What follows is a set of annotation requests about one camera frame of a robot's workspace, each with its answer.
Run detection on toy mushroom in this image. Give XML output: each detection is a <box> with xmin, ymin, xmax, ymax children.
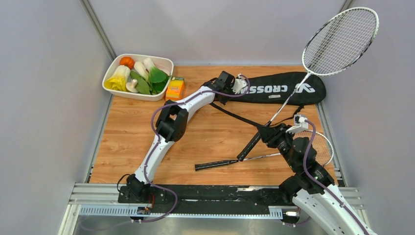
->
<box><xmin>126</xmin><ymin>79</ymin><xmax>138</xmax><ymax>93</ymax></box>

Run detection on orange toy pumpkin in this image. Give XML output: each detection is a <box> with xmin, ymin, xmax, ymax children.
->
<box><xmin>119</xmin><ymin>56</ymin><xmax>135</xmax><ymax>70</ymax></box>

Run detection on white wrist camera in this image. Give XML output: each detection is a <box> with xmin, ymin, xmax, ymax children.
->
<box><xmin>232</xmin><ymin>74</ymin><xmax>249</xmax><ymax>95</ymax></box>
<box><xmin>286</xmin><ymin>114</ymin><xmax>309</xmax><ymax>134</ymax></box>

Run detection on black racket bag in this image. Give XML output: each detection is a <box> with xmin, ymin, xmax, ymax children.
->
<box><xmin>216</xmin><ymin>71</ymin><xmax>326</xmax><ymax>115</ymax></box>

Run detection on white toy bok choy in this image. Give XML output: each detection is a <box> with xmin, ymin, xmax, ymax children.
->
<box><xmin>134</xmin><ymin>61</ymin><xmax>149</xmax><ymax>82</ymax></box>

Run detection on white racket with red strings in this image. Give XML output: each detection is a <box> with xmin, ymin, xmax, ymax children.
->
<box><xmin>194</xmin><ymin>129</ymin><xmax>335</xmax><ymax>172</ymax></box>

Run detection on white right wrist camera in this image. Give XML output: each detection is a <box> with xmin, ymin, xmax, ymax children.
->
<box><xmin>286</xmin><ymin>114</ymin><xmax>309</xmax><ymax>134</ymax></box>

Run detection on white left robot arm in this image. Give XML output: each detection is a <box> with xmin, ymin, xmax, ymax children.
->
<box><xmin>126</xmin><ymin>71</ymin><xmax>237</xmax><ymax>203</ymax></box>

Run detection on yellow toy cabbage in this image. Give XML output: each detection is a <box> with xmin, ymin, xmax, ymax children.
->
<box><xmin>104</xmin><ymin>65</ymin><xmax>131</xmax><ymax>92</ymax></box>

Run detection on packaged colourful sponges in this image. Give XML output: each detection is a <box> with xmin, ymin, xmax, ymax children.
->
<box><xmin>165</xmin><ymin>77</ymin><xmax>185</xmax><ymax>100</ymax></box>

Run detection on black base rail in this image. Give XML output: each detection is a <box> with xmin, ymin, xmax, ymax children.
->
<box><xmin>68</xmin><ymin>183</ymin><xmax>361</xmax><ymax>224</ymax></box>

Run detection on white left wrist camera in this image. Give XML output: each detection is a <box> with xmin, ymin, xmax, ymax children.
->
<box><xmin>232</xmin><ymin>74</ymin><xmax>249</xmax><ymax>95</ymax></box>

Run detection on white plastic tray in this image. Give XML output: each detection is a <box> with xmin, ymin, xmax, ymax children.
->
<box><xmin>102</xmin><ymin>54</ymin><xmax>174</xmax><ymax>101</ymax></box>

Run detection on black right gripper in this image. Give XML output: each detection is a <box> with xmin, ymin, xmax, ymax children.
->
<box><xmin>256</xmin><ymin>123</ymin><xmax>298</xmax><ymax>171</ymax></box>

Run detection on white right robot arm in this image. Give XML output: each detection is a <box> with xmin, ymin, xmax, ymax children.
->
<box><xmin>257</xmin><ymin>124</ymin><xmax>376</xmax><ymax>235</ymax></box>

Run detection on green toy bok choy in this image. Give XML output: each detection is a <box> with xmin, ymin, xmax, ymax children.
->
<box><xmin>143</xmin><ymin>57</ymin><xmax>169</xmax><ymax>94</ymax></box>

